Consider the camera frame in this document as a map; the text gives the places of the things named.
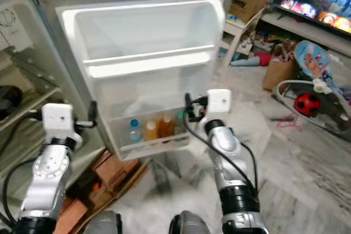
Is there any dark bag with red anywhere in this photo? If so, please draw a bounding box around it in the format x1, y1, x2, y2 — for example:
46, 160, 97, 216
0, 84, 26, 121

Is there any pink and blue toy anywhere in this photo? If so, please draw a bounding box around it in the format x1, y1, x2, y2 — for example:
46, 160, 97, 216
230, 52, 273, 68

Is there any small white table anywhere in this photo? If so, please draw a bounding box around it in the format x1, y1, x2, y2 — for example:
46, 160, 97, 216
221, 7, 268, 69

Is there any pink cord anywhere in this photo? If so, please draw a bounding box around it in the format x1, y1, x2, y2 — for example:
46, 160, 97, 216
275, 113, 303, 131

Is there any clear bottle with green cap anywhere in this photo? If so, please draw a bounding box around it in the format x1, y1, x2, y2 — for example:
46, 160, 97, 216
175, 110, 186, 135

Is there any brown paper bag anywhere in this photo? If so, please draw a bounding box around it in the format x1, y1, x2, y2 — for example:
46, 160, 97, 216
262, 41, 299, 93

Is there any short orange drink bottle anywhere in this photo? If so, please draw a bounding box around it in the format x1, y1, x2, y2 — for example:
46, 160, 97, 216
145, 120, 160, 142

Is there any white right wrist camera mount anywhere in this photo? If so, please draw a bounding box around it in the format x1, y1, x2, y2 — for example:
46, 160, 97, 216
201, 88, 233, 128

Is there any clear bottle with blue cap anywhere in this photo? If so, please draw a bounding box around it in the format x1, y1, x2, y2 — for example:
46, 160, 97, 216
128, 118, 143, 143

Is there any tall amber drink bottle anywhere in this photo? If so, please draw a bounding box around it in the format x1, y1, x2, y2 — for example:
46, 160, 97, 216
159, 114, 176, 139

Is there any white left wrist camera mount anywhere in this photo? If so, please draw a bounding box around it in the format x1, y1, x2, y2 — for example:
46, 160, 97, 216
42, 103, 81, 148

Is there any grey robot leg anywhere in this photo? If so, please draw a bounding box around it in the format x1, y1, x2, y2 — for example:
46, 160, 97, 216
168, 210, 216, 234
87, 210, 124, 234

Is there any baby bouncer with printed seat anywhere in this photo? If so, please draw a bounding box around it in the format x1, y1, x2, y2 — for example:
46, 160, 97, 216
276, 39, 351, 137

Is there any grey right robot leg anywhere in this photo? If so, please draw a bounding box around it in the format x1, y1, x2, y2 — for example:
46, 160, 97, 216
168, 210, 216, 234

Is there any grey left robot leg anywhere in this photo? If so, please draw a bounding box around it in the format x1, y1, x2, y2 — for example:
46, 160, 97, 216
87, 210, 124, 234

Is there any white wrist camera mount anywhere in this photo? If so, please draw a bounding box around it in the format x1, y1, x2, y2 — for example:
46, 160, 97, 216
201, 88, 233, 128
42, 103, 81, 148

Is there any red ladybird ball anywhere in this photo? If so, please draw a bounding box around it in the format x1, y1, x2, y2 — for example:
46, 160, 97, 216
293, 92, 320, 117

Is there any white television shelf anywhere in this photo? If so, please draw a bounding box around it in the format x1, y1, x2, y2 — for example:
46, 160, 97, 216
261, 9, 351, 56

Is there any orange brick base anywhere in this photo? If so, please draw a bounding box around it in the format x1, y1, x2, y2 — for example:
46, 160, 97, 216
54, 147, 148, 234

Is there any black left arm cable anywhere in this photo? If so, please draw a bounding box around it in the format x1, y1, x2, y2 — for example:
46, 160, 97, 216
0, 109, 44, 229

